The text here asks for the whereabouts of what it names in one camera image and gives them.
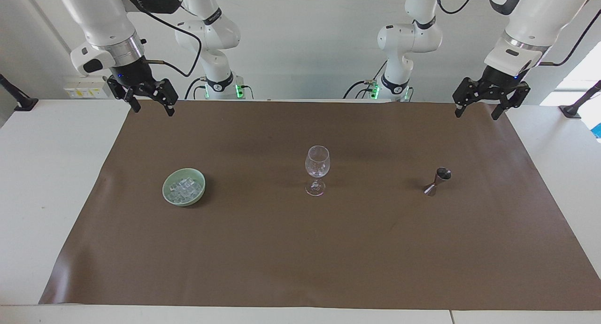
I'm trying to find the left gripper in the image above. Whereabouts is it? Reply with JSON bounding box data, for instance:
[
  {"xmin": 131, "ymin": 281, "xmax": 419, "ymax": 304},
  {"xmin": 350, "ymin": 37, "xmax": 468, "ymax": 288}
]
[{"xmin": 452, "ymin": 65, "xmax": 532, "ymax": 122}]

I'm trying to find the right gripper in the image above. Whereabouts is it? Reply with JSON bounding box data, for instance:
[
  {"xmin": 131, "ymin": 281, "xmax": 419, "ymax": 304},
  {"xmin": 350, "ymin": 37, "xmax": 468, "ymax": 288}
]
[{"xmin": 107, "ymin": 60, "xmax": 179, "ymax": 117}]

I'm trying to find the clear wine glass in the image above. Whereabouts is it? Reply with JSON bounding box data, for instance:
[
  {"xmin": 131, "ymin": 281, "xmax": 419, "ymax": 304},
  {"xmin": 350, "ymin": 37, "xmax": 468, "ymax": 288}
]
[{"xmin": 304, "ymin": 145, "xmax": 331, "ymax": 197}]

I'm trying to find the black stand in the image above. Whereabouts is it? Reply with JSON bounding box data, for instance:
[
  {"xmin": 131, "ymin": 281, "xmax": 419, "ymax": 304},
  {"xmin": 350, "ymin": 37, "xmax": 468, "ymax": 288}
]
[
  {"xmin": 558, "ymin": 79, "xmax": 601, "ymax": 119},
  {"xmin": 0, "ymin": 74, "xmax": 39, "ymax": 112}
]

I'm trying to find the metal double jigger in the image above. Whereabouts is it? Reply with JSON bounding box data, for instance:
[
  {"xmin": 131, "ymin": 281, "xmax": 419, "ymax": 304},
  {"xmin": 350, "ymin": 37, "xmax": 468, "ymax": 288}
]
[{"xmin": 424, "ymin": 167, "xmax": 453, "ymax": 197}]

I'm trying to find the green ceramic bowl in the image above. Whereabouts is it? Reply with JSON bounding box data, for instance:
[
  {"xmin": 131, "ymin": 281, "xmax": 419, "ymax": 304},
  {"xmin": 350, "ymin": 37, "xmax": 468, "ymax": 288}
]
[{"xmin": 162, "ymin": 168, "xmax": 207, "ymax": 207}]

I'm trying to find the black cable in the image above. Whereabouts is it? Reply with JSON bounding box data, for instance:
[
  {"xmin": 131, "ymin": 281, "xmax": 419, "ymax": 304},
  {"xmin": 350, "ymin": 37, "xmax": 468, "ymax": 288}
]
[
  {"xmin": 342, "ymin": 60, "xmax": 387, "ymax": 100},
  {"xmin": 117, "ymin": 0, "xmax": 203, "ymax": 78},
  {"xmin": 539, "ymin": 7, "xmax": 601, "ymax": 68},
  {"xmin": 434, "ymin": 0, "xmax": 481, "ymax": 15},
  {"xmin": 185, "ymin": 77, "xmax": 208, "ymax": 100}
]

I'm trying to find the white wall socket strip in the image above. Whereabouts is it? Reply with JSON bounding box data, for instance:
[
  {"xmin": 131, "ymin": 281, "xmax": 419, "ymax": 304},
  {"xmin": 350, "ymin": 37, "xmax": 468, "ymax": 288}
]
[{"xmin": 63, "ymin": 77, "xmax": 112, "ymax": 100}]

